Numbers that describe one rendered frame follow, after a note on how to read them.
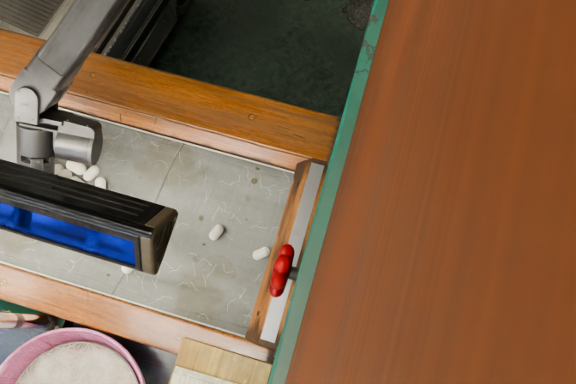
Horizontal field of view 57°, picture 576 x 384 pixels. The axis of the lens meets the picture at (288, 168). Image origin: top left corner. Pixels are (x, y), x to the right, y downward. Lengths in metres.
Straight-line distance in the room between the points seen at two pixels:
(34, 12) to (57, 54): 0.72
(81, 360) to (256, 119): 0.51
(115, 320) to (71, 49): 0.44
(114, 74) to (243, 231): 0.39
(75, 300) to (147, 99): 0.37
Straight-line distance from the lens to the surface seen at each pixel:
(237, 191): 0.97
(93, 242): 0.64
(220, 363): 0.90
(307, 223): 0.82
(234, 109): 0.99
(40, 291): 1.00
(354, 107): 0.44
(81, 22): 0.84
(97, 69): 1.08
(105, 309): 0.96
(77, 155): 0.90
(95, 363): 1.00
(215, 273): 0.95
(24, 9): 1.59
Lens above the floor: 1.67
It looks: 73 degrees down
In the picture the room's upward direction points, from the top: 2 degrees counter-clockwise
